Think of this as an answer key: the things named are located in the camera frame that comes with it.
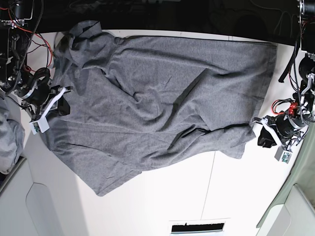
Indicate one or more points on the pile of grey clothes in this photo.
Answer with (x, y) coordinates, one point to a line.
(11, 139)

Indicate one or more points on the grey t-shirt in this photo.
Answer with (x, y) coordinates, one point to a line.
(143, 103)

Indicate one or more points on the white bin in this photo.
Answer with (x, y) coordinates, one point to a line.
(296, 217)
(26, 207)

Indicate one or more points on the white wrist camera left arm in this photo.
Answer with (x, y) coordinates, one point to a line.
(283, 153)

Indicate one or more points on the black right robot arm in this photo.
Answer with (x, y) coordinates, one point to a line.
(19, 20)

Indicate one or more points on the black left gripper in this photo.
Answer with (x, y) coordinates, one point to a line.
(287, 128)

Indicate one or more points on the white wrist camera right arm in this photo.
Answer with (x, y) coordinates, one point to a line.
(39, 124)

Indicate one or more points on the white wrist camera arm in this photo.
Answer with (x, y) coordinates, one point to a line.
(283, 153)
(39, 124)

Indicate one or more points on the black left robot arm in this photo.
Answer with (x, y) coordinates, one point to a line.
(290, 116)

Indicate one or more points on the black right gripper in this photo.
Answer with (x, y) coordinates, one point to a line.
(35, 99)

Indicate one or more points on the white bin left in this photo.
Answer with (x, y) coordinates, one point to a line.
(26, 207)

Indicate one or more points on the white bin right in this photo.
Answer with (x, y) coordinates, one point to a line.
(296, 217)

